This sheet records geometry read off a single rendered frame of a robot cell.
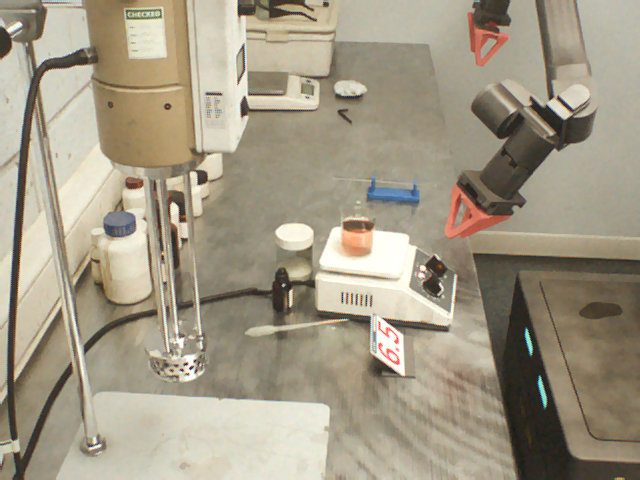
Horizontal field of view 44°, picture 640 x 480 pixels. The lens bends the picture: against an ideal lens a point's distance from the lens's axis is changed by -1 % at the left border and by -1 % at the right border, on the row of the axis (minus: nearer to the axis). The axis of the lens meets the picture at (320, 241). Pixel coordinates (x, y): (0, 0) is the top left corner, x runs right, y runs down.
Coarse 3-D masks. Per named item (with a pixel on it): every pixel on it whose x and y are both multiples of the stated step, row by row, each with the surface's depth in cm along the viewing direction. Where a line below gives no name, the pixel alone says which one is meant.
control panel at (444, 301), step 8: (416, 248) 122; (416, 256) 120; (424, 256) 121; (416, 264) 118; (424, 264) 119; (416, 272) 116; (424, 272) 117; (448, 272) 121; (416, 280) 115; (424, 280) 116; (440, 280) 118; (448, 280) 120; (416, 288) 113; (448, 288) 118; (424, 296) 112; (440, 296) 115; (448, 296) 116; (440, 304) 113; (448, 304) 114; (448, 312) 113
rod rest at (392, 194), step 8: (368, 192) 152; (376, 192) 152; (384, 192) 152; (392, 192) 152; (400, 192) 152; (408, 192) 152; (416, 192) 151; (392, 200) 151; (400, 200) 151; (408, 200) 150; (416, 200) 150
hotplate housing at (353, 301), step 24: (408, 264) 117; (336, 288) 114; (360, 288) 113; (384, 288) 112; (408, 288) 112; (336, 312) 116; (360, 312) 115; (384, 312) 114; (408, 312) 113; (432, 312) 112
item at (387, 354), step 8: (384, 328) 110; (392, 328) 112; (384, 336) 108; (392, 336) 110; (384, 344) 107; (392, 344) 108; (400, 344) 110; (376, 352) 104; (384, 352) 105; (392, 352) 107; (400, 352) 108; (392, 360) 105; (400, 360) 107; (400, 368) 105
